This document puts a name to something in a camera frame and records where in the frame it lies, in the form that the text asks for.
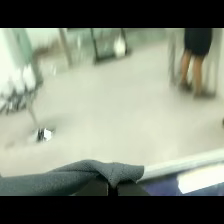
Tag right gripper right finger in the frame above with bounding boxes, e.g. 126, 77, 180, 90
116, 179, 151, 197

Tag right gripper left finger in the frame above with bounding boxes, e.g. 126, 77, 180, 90
71, 174, 110, 197

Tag grey garment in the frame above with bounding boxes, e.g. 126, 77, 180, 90
0, 159, 146, 197

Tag person's legs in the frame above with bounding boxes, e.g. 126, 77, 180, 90
178, 28, 216, 100

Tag silver frame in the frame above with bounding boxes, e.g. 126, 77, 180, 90
139, 147, 224, 182

